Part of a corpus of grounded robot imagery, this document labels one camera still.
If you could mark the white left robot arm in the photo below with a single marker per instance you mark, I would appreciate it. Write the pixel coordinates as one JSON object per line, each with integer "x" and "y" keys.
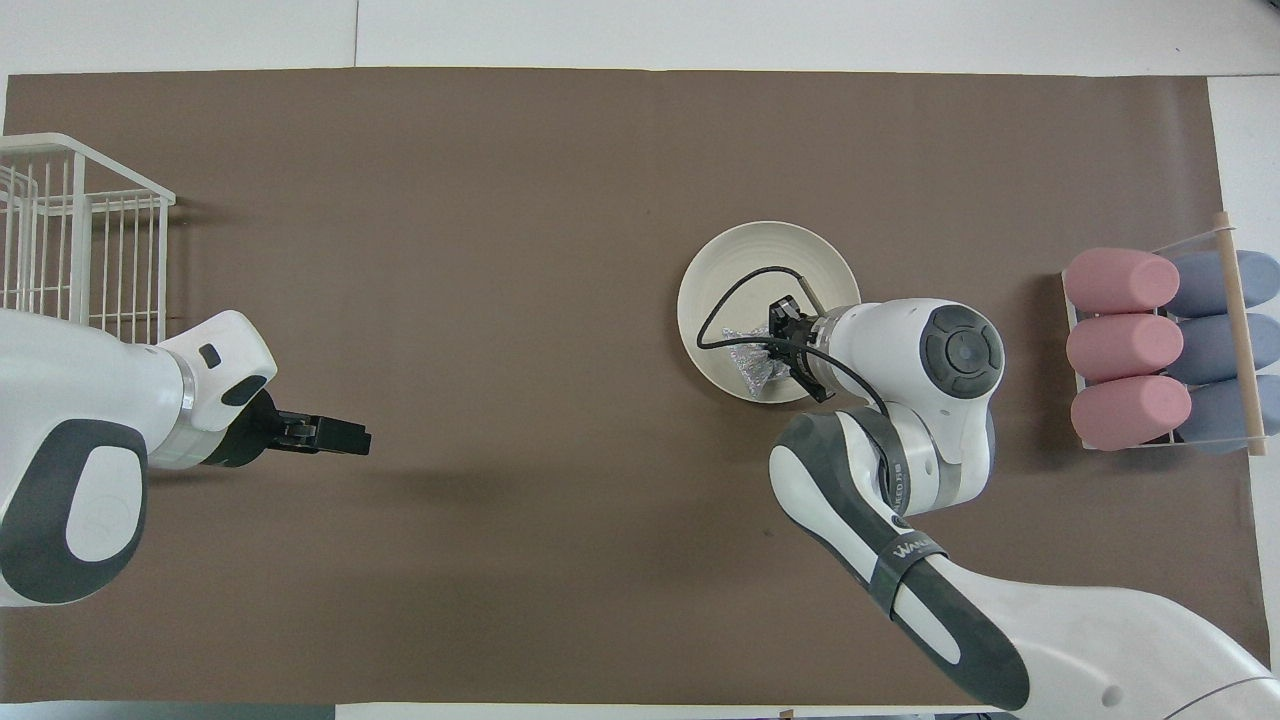
{"x": 80, "y": 420}

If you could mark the silver mesh sponge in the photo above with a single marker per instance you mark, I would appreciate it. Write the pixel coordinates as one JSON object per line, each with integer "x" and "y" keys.
{"x": 750, "y": 370}

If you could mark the brown table mat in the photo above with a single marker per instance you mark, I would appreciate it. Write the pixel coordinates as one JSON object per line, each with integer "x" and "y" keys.
{"x": 500, "y": 580}

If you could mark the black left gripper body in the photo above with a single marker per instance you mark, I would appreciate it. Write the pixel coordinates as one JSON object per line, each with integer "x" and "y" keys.
{"x": 240, "y": 435}

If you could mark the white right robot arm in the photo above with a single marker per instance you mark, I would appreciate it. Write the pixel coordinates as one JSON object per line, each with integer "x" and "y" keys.
{"x": 920, "y": 350}

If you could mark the cream round plate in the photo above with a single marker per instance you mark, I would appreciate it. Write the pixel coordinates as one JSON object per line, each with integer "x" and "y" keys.
{"x": 800, "y": 245}

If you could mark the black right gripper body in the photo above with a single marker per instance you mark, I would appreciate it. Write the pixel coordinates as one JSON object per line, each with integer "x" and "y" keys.
{"x": 808, "y": 350}

